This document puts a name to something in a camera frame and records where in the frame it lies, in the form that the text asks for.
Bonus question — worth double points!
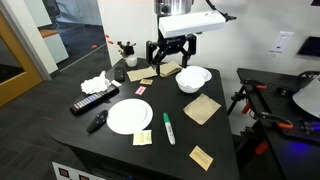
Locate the yellow sachet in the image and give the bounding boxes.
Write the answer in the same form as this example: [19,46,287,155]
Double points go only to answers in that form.
[139,78,154,86]

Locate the brown paper napkin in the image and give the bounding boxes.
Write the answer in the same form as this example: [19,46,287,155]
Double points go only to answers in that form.
[182,93,222,126]

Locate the white wall plate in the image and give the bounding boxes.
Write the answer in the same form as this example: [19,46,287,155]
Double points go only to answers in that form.
[268,30,296,56]

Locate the orange handled clamp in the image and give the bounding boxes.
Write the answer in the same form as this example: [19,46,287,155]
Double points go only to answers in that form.
[258,111,294,130]
[241,79,268,91]

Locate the white board with square tags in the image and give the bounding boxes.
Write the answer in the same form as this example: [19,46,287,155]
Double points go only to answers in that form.
[51,161,99,180]

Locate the black tv remote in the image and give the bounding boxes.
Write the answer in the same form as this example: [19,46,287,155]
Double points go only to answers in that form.
[113,66,126,83]

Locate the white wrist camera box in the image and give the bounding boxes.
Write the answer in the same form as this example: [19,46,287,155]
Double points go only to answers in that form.
[158,10,227,39]

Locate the white cabinet with wooden top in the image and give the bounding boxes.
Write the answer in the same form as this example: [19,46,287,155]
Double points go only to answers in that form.
[38,29,70,64]

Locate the small white sachet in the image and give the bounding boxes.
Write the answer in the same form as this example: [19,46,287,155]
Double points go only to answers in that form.
[110,79,123,88]

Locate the black wall screen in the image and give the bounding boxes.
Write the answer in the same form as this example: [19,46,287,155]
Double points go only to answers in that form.
[297,35,320,58]

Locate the white paper packet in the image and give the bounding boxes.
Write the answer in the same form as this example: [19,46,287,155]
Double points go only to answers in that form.
[132,129,153,147]

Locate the crumpled white tissue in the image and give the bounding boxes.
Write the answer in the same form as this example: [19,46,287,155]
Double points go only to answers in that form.
[80,70,112,95]

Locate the pink sachet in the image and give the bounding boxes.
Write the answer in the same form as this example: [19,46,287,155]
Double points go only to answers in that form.
[134,85,148,97]

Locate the white bowl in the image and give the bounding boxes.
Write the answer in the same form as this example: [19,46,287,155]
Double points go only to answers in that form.
[175,70,206,94]

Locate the wooden door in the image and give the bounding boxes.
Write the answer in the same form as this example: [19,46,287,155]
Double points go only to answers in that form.
[0,13,44,108]

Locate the white dome cover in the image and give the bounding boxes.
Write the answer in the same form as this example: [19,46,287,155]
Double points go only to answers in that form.
[292,74,320,120]

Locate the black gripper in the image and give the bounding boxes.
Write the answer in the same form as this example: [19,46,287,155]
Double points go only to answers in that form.
[145,33,197,76]

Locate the orange clamp handle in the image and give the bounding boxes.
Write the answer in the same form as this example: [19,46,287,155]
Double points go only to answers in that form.
[254,140,270,156]
[241,102,253,115]

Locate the white round vase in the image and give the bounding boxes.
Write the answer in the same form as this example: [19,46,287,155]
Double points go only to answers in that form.
[124,54,138,68]

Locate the yellow sticky note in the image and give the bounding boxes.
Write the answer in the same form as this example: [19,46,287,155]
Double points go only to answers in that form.
[188,145,214,172]

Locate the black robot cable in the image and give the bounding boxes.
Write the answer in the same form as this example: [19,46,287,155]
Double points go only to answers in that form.
[205,0,238,22]

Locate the white flat paper plate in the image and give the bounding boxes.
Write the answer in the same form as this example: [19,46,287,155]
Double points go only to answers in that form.
[106,98,155,136]

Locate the black perforated side table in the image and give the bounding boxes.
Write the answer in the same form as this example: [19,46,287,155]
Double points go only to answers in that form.
[228,67,320,180]

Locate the small black clicker remote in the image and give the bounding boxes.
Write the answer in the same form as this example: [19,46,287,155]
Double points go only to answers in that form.
[85,109,109,135]

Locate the long remote with coloured buttons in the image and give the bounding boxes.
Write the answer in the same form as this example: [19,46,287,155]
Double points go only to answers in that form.
[69,84,120,116]

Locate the green and white marker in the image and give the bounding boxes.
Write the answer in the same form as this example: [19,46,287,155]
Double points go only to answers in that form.
[162,112,176,146]

